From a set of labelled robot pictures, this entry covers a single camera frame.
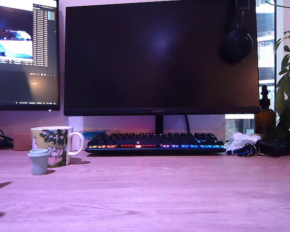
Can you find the grey-blue coffee capsule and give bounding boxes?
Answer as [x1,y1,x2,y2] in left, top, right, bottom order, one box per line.
[27,148,50,176]

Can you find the backlit black keyboard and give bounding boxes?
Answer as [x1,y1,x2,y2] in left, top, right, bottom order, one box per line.
[84,131,227,153]

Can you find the large black computer monitor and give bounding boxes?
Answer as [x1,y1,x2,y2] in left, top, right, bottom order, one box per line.
[63,0,261,135]

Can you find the blue tissue pack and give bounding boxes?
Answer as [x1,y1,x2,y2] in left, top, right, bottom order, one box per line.
[81,130,109,141]

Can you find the illustrated ceramic mug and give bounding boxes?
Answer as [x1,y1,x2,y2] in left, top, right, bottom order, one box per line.
[30,125,85,168]

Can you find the crumpled white tissue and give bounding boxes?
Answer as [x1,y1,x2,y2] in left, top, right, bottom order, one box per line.
[224,132,262,152]

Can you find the lit computer monitor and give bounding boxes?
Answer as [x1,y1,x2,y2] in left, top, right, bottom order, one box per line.
[0,0,60,112]

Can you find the black headphones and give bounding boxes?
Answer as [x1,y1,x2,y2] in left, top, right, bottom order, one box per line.
[219,0,254,65]

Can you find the amber pump bottle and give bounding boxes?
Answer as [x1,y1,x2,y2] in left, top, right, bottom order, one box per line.
[255,84,276,135]

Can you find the small brown box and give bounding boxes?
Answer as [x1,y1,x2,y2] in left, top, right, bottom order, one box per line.
[13,132,32,151]

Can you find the black pouch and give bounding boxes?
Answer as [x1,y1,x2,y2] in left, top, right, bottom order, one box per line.
[257,137,290,158]

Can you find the black monitor base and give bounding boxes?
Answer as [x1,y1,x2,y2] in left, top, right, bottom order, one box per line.
[0,130,15,151]

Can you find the keys with blue lanyard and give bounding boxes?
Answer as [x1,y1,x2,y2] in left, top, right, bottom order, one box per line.
[226,142,261,157]

